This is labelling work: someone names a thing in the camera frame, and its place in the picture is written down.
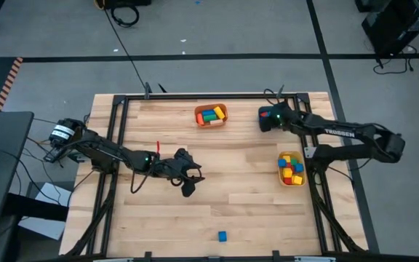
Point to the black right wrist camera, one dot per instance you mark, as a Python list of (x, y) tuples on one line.
[(266, 124)]

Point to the tan wooden block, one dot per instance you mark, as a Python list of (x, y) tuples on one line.
[(216, 123)]

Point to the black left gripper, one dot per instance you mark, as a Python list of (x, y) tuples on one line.
[(178, 167)]

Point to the orange cylinder block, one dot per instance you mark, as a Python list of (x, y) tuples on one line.
[(200, 119)]

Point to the black floor tape line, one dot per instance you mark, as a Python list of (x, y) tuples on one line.
[(195, 57), (326, 69)]

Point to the black computer tower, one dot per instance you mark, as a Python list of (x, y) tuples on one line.
[(395, 25)]

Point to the blue cylinder block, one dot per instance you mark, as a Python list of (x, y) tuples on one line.
[(208, 112)]

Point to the black power adapter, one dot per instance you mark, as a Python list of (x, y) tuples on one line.
[(50, 155)]

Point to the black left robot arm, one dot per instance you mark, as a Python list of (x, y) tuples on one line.
[(104, 151)]

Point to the green cube block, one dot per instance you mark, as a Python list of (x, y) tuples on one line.
[(294, 161)]

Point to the orange black hazard tape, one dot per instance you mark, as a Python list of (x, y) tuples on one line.
[(8, 82)]

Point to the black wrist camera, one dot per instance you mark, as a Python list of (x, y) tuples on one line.
[(188, 189), (266, 124)]

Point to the yellow cylinder block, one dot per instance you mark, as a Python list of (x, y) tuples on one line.
[(219, 112)]

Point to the red half-cylinder block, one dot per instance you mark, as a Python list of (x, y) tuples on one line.
[(263, 114)]

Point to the yellow plastic bin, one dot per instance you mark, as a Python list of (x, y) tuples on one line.
[(282, 178)]

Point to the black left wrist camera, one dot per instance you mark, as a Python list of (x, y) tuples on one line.
[(188, 189)]

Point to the black metal table frame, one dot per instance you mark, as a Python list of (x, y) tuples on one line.
[(209, 97)]

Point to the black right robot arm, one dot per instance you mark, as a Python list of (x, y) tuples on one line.
[(344, 134)]

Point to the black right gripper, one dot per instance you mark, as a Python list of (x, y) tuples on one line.
[(281, 115)]

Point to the blue half-cylinder block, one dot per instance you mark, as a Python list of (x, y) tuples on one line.
[(222, 236)]

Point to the orange plastic bin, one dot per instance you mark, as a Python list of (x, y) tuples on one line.
[(206, 105)]

